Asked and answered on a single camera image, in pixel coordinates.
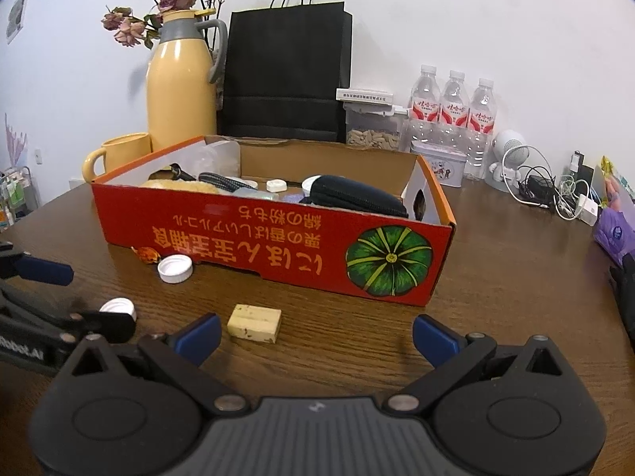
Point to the white round lid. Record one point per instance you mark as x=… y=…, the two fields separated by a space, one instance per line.
x=310 y=182

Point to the black object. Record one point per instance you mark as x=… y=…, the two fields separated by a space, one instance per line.
x=626 y=292

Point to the flat white box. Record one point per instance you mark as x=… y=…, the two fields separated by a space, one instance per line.
x=367 y=96

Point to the beige rectangular block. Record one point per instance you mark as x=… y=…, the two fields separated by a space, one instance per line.
x=254 y=325

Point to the navy zip pouch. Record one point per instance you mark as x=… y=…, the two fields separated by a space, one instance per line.
x=357 y=196

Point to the clear plastic bag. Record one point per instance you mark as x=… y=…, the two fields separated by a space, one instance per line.
x=218 y=157

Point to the yellow thermos jug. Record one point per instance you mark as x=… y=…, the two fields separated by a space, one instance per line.
x=181 y=99

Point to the black power adapter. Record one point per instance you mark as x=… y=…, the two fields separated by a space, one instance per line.
x=538 y=186

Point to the black upright device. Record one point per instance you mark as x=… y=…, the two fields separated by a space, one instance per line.
x=580 y=168

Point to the purple wall sticker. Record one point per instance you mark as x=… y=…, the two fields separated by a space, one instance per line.
x=15 y=144

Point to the purple packet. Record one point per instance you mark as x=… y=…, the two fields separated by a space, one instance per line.
x=615 y=235

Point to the white round speaker figure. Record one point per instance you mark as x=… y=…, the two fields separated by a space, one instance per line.
x=506 y=146

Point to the colourful snack packet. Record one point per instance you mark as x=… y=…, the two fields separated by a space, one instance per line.
x=617 y=181

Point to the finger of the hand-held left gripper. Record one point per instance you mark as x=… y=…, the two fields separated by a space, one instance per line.
x=44 y=270
x=106 y=326

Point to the black paper bag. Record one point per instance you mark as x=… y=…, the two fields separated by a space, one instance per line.
x=287 y=69

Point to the white charger plug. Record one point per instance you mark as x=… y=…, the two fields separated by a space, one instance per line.
x=589 y=210

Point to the yellow mug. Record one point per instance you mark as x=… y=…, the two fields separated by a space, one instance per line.
x=124 y=153

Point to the wall poster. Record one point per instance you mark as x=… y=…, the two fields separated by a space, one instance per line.
x=17 y=12

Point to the white printed tin box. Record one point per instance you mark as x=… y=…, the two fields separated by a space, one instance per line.
x=439 y=166

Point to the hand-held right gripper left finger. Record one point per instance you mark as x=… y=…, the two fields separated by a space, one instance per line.
x=201 y=335

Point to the orange wrapped candy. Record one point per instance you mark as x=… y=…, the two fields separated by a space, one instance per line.
x=146 y=255

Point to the clear food container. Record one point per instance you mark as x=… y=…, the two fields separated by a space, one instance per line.
x=374 y=131

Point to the orange cardboard box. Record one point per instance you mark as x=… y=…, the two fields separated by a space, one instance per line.
x=278 y=243

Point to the white bottle cap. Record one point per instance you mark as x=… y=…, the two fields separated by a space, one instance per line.
x=276 y=186
x=174 y=268
x=116 y=304

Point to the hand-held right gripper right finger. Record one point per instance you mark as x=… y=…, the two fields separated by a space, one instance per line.
x=434 y=338

